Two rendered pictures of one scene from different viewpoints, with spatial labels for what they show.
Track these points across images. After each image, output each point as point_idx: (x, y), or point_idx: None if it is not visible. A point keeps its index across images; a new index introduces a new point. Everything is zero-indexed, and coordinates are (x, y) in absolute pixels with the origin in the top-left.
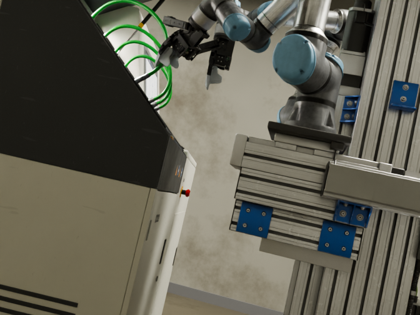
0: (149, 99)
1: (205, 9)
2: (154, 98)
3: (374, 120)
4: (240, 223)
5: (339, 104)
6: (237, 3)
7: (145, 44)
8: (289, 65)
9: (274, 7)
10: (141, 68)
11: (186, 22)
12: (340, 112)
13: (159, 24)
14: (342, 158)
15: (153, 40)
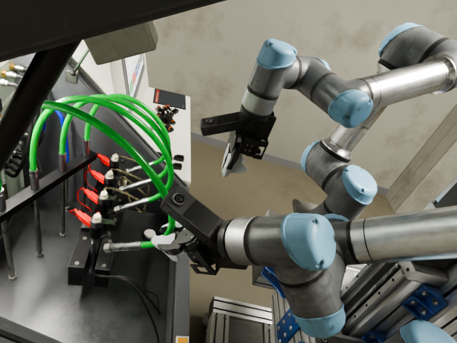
0: (142, 203)
1: (258, 263)
2: (149, 201)
3: (449, 330)
4: None
5: (410, 289)
6: (293, 59)
7: (124, 105)
8: None
9: (395, 254)
10: (117, 70)
11: (213, 242)
12: (407, 295)
13: (154, 183)
14: None
15: (138, 126)
